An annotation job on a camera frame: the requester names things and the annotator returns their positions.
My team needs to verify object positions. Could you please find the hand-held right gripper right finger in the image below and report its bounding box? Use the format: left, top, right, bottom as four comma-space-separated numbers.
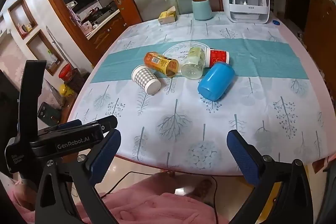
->
226, 130, 314, 224

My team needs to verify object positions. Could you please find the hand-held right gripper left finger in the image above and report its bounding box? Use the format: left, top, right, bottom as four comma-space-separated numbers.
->
34, 129, 122, 224

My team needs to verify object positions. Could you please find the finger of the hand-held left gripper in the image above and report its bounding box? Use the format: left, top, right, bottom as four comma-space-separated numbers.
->
58, 120, 84, 131
84, 116, 118, 133

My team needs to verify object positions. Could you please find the grey checked paper cup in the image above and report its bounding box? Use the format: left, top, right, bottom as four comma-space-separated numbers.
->
131, 64, 161, 95

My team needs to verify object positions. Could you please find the orange printed cup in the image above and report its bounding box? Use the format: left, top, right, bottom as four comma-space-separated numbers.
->
144, 52, 179, 77

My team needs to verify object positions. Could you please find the blue plastic cup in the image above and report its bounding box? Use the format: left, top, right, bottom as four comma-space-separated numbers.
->
197, 61, 236, 102

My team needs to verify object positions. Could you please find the clear glass cup green label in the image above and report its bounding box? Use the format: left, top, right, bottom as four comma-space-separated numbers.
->
181, 47, 206, 80

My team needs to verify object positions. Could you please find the red paper cup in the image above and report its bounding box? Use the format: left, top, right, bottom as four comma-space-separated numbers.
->
205, 48, 230, 68

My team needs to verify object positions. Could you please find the black device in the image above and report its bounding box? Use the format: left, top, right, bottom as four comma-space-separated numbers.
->
37, 102, 62, 124

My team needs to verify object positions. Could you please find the yellow round object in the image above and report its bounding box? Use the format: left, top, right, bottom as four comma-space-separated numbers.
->
60, 84, 75, 97

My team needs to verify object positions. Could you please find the patterned slipper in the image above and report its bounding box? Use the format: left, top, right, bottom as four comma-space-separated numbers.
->
194, 179, 214, 199

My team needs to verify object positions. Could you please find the red lidded jar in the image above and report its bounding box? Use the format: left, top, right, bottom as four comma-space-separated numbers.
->
58, 63, 79, 82

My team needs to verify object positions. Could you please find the pink fluffy robe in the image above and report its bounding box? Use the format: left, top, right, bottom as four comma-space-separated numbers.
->
8, 174, 229, 224

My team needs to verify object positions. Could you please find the tree print tablecloth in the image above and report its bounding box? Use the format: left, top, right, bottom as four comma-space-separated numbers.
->
69, 12, 330, 177

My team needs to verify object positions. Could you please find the wooden kitchen base cabinet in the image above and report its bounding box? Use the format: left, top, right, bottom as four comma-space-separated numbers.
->
87, 10, 132, 62

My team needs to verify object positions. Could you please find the yellow tissue box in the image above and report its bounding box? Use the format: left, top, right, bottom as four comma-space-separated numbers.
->
158, 7, 178, 26

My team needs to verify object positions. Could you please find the white countertop appliance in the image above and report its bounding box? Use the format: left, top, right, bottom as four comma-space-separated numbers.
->
223, 0, 271, 25

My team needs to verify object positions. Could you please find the teal round canister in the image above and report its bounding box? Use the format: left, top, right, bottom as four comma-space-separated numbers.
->
192, 0, 213, 20

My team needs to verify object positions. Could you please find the wooden side cabinet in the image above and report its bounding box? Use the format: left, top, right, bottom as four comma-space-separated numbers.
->
304, 0, 336, 57

